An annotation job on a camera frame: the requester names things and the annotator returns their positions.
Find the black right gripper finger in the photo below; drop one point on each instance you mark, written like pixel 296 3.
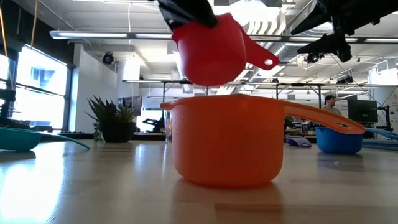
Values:
pixel 337 46
pixel 315 17

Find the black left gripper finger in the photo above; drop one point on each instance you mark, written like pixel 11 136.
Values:
pixel 189 9
pixel 172 24

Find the red measuring cup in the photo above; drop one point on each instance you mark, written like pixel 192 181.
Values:
pixel 211 56

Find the blue measuring cup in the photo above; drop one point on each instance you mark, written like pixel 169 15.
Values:
pixel 339 141

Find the purple measuring cup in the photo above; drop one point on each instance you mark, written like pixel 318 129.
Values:
pixel 298 142

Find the orange measuring cup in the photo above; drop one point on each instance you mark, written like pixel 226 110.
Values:
pixel 227 143

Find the teal measuring cup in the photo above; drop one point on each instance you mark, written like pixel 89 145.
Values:
pixel 18 140

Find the black background robot arm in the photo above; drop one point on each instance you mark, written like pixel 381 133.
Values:
pixel 154 124

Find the person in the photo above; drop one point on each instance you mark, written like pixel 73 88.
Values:
pixel 332 109

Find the dark computer monitor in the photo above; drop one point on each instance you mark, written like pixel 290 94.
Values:
pixel 362 110

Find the long ceiling light bar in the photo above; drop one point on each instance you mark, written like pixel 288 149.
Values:
pixel 93 35

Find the black tripod stand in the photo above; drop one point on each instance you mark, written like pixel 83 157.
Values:
pixel 385 121

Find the blue flat panel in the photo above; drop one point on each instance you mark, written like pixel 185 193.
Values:
pixel 382 145

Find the green succulent plant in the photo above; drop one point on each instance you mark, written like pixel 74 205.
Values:
pixel 105 110

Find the black plant pot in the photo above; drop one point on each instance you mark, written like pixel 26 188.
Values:
pixel 118 132

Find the large window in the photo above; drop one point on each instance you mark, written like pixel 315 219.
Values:
pixel 40 90

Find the black ceiling camera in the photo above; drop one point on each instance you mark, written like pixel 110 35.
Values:
pixel 345 80
pixel 312 58
pixel 108 58

